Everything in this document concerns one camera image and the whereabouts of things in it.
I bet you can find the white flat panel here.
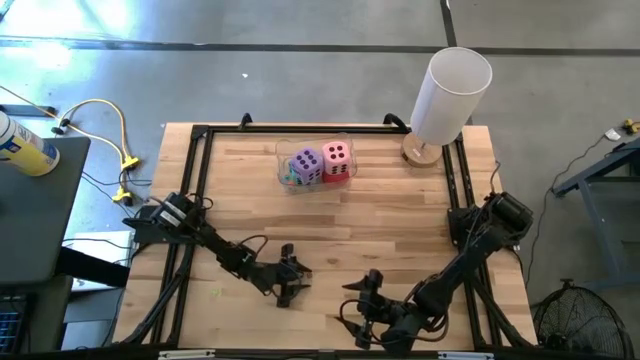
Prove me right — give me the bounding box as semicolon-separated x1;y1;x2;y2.
62;229;136;291

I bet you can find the black floor fan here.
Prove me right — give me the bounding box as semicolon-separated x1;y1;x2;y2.
532;278;636;360

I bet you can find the white frame bracket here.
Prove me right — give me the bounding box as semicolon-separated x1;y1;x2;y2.
437;350;495;360
157;349;216;360

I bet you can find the dark grey side table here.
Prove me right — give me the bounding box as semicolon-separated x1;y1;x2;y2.
0;135;92;286

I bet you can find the yellow extension cable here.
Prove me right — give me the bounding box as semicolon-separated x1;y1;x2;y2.
0;84;141;206

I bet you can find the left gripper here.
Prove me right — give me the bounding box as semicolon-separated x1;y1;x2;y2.
249;242;314;309

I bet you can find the large pink foam die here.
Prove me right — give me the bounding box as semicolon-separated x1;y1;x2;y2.
321;141;351;176

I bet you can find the black aluminium rig frame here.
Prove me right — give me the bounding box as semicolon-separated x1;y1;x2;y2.
113;112;539;351

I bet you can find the blue-grey metal table frame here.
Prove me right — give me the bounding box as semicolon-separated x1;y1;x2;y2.
552;139;640;291

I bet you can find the clear plastic container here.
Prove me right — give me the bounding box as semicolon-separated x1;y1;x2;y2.
275;133;359;195

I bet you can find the white shade table lamp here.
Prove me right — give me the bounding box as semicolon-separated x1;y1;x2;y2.
401;46;494;169

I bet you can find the backlit keyboard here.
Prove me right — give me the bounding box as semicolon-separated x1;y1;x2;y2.
0;294;26;356

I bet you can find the yellow white wipes canister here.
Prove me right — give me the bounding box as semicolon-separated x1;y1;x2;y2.
0;110;61;177

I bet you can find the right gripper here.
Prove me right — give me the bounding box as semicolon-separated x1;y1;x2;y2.
335;268;402;351

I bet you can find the large purple foam die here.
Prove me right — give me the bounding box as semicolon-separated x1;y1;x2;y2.
288;146;325;187

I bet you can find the thin grey floor cable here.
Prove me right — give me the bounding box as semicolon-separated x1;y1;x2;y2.
524;134;614;289

